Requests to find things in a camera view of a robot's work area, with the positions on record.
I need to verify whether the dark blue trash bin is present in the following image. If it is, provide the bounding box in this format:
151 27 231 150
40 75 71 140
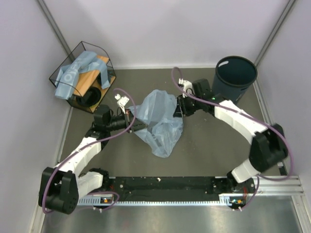
212 56 258 104

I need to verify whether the aluminium frame rail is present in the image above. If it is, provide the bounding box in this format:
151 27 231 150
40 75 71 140
40 176 304 207

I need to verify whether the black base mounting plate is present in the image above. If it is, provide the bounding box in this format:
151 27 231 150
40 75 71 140
106 176 256 201

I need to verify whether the black wire shelf rack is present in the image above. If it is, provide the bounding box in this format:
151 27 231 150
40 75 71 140
49 41 116 113

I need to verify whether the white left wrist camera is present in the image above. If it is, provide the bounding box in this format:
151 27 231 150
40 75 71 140
115 94 130 114

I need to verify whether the black bowl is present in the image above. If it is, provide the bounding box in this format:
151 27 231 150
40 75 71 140
76 87 101 107

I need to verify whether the light blue printed trash bag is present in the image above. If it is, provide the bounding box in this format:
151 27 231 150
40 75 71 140
54 50 111 100

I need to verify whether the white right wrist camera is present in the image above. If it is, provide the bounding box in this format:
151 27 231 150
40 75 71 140
178 78 194 96

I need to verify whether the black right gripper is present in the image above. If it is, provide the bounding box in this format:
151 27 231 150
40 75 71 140
173 93 203 118

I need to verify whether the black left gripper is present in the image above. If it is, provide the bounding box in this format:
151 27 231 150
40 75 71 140
106 109 148 133

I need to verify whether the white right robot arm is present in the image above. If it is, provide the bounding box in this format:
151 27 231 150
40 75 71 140
174 79 289 192

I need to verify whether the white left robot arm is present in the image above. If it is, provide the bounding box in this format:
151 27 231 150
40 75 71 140
38 105 148 214

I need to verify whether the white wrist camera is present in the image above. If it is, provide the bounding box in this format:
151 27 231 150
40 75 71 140
178 78 194 96
115 94 130 114

